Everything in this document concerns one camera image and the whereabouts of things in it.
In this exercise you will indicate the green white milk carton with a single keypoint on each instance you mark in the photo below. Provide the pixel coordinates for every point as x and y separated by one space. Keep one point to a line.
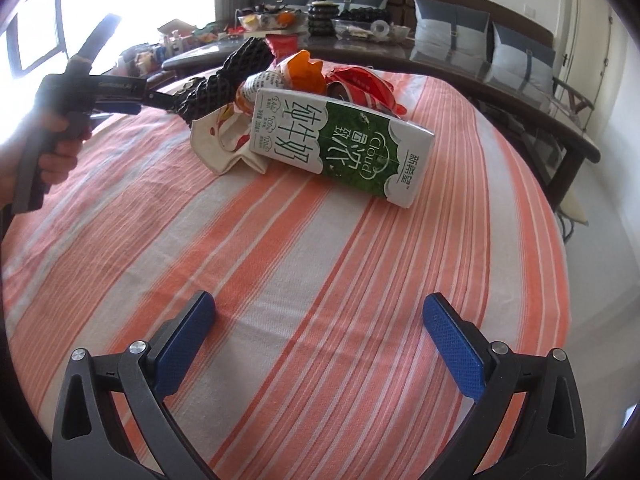
374 152

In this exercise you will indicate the side table with bottles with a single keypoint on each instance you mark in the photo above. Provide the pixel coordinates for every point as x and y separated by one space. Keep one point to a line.
177 37

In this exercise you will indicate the black ribbed vase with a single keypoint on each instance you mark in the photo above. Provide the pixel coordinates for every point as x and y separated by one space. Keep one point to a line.
320 16

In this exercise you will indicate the person's left hand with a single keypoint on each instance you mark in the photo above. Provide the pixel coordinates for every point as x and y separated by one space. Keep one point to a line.
55 165

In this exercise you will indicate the grey blue cushion far right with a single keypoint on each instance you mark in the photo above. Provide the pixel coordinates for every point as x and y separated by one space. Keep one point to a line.
521 64

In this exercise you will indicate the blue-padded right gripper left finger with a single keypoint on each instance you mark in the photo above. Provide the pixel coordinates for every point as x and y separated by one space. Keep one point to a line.
89 440

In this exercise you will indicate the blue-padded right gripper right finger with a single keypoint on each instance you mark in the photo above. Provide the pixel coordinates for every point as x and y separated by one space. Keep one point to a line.
548 440

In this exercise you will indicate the white door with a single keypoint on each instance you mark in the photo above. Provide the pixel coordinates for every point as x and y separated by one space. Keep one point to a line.
586 49

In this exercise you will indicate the orange striped tablecloth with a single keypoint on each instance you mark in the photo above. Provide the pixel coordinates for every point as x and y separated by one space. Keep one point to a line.
318 365

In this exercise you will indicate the red long snack wrapper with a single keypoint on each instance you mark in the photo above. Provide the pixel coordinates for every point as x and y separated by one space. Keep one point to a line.
282 46

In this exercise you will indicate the white orange wrapper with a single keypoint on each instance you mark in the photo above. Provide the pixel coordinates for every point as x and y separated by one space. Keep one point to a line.
298 72

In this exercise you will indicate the black foam mesh sleeve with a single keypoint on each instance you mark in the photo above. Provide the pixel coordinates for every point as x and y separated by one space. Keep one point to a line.
202 95

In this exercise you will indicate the fruit bowl with oranges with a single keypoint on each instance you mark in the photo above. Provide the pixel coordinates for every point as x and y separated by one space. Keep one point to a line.
279 19

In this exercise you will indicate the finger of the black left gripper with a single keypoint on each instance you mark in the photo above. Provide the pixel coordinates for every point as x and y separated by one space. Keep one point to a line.
160 102

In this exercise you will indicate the cream rolling stool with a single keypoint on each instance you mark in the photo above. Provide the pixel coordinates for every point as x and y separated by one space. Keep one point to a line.
570 214

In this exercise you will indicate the glass tray with tape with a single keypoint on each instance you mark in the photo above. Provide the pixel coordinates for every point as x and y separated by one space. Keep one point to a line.
370 24

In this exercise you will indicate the shiny red foil snack bag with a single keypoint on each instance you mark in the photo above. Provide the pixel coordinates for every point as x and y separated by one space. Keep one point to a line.
363 87

